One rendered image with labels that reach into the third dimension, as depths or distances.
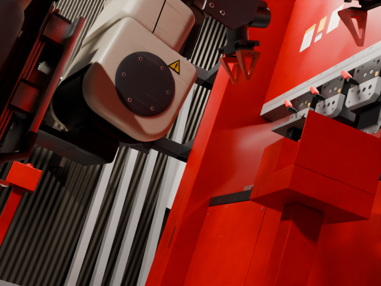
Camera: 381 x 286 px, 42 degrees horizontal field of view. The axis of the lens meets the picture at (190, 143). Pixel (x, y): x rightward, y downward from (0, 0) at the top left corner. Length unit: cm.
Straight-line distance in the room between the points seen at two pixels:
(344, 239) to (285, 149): 39
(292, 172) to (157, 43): 31
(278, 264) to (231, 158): 146
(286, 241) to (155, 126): 32
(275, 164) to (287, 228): 12
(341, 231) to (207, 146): 113
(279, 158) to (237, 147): 141
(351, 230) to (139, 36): 73
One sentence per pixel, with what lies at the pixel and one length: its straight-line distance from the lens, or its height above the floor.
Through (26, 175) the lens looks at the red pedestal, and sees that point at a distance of 285.
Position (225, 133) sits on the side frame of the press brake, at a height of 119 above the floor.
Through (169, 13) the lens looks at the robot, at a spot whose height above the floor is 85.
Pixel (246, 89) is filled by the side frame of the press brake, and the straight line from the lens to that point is 245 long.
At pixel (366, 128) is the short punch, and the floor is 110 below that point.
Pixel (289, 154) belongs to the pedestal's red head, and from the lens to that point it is 98.
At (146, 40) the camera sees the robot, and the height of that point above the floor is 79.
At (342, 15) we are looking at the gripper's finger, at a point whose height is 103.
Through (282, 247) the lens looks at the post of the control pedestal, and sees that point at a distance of 93.
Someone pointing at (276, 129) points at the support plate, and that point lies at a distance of 156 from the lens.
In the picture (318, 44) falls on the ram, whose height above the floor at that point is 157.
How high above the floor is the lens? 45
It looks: 16 degrees up
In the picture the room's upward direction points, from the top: 19 degrees clockwise
